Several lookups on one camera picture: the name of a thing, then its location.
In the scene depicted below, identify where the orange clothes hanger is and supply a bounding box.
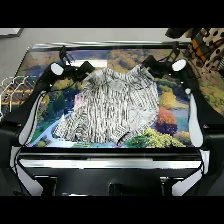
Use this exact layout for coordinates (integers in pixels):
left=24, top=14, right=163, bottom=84
left=0, top=98, right=33, bottom=105
left=4, top=86, right=38, bottom=94

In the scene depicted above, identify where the black garment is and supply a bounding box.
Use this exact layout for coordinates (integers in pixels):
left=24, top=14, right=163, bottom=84
left=165, top=27, right=193, bottom=40

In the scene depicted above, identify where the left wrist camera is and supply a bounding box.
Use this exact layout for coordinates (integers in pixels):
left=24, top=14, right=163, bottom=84
left=58, top=45, right=75, bottom=66

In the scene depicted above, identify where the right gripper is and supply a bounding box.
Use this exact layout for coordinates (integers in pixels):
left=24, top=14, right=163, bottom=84
left=141, top=54, right=165, bottom=80

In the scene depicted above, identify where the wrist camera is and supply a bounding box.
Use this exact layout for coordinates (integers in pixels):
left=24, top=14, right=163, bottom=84
left=58, top=45, right=75, bottom=66
left=166, top=41, right=181, bottom=63

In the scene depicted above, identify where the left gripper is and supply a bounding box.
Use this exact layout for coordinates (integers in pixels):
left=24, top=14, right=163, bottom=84
left=75, top=60, right=98, bottom=81

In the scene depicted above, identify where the yellow checked garment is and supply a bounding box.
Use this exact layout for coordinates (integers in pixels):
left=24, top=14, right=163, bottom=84
left=183, top=29, right=218, bottom=64

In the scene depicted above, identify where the silver frame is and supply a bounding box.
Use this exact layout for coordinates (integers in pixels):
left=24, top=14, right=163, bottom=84
left=16, top=158, right=208, bottom=197

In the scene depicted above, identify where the spotted garment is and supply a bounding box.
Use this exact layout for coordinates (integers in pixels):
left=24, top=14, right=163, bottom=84
left=199, top=27, right=224, bottom=73

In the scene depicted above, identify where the black and white patterned shirt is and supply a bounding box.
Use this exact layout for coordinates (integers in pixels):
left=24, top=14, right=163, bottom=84
left=53, top=64, right=161, bottom=148

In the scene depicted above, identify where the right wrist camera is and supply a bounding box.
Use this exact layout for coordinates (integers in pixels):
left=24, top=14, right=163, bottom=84
left=166, top=41, right=181, bottom=63

